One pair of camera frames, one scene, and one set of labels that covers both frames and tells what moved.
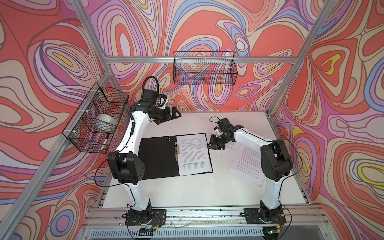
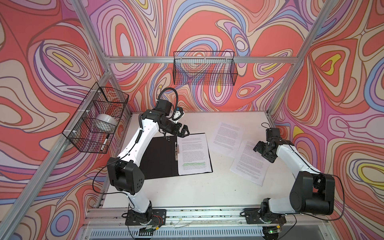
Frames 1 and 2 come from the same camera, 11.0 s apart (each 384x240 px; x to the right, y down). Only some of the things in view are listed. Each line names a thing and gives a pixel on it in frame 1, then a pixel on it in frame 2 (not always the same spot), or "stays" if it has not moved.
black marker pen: (105, 142) stays
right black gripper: (214, 146) → (258, 147)
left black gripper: (168, 116) → (176, 132)
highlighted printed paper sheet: (194, 157) stays
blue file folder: (160, 155) stays
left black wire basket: (93, 127) stays
